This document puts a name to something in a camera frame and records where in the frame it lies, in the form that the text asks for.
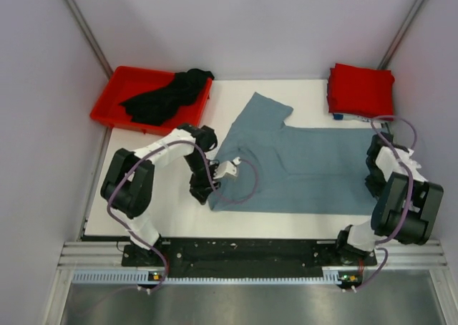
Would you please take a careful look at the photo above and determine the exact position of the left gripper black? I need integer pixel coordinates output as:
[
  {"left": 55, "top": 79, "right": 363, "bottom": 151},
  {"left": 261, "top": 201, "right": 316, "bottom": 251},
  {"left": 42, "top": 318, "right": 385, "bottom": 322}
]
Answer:
[{"left": 183, "top": 152, "right": 223, "bottom": 204}]

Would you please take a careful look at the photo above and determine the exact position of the blue grey t shirt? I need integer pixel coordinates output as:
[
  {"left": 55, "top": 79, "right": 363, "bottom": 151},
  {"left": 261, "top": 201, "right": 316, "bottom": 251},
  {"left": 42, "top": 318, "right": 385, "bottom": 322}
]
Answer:
[{"left": 208, "top": 93, "right": 376, "bottom": 215}]

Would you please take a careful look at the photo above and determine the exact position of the red t shirt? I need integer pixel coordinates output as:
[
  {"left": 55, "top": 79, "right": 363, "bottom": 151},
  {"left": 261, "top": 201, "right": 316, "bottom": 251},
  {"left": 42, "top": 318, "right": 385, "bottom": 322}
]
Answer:
[{"left": 326, "top": 64, "right": 395, "bottom": 119}]

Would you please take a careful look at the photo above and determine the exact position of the red plastic bin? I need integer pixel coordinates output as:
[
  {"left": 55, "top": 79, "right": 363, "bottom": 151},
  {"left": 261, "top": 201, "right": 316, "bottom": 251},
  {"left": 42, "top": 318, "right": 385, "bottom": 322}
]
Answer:
[{"left": 90, "top": 66, "right": 213, "bottom": 136}]

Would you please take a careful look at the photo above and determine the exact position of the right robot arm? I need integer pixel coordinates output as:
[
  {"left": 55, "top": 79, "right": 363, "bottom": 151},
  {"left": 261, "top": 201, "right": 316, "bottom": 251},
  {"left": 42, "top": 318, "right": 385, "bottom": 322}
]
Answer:
[{"left": 333, "top": 132, "right": 444, "bottom": 265}]

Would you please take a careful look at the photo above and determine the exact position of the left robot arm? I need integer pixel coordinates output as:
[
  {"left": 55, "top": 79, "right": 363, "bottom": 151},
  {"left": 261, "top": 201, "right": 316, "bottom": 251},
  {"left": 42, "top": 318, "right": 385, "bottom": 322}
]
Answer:
[{"left": 100, "top": 123, "right": 220, "bottom": 266}]

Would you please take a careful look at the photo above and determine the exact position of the black t shirt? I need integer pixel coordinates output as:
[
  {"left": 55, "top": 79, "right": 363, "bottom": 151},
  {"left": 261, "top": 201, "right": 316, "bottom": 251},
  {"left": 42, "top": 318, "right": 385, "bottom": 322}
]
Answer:
[{"left": 120, "top": 69, "right": 215, "bottom": 126}]

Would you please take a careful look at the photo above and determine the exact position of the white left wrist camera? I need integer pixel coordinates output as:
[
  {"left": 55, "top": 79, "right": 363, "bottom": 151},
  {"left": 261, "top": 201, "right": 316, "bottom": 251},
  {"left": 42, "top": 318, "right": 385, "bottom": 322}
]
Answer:
[{"left": 213, "top": 157, "right": 241, "bottom": 180}]

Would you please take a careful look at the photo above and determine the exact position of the aluminium frame rail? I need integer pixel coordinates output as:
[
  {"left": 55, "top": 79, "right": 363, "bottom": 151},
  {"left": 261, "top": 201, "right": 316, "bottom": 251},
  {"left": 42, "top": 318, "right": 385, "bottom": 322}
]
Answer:
[{"left": 57, "top": 240, "right": 448, "bottom": 270}]

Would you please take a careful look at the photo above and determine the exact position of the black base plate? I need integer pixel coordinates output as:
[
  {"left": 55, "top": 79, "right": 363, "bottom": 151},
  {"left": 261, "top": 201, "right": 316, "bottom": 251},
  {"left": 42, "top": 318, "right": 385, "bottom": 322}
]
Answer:
[{"left": 121, "top": 236, "right": 380, "bottom": 278}]

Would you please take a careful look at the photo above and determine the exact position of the grey slotted cable duct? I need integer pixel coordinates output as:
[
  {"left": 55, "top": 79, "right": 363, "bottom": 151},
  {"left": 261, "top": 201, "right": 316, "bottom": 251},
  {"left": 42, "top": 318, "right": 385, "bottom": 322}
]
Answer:
[{"left": 72, "top": 270, "right": 359, "bottom": 285}]

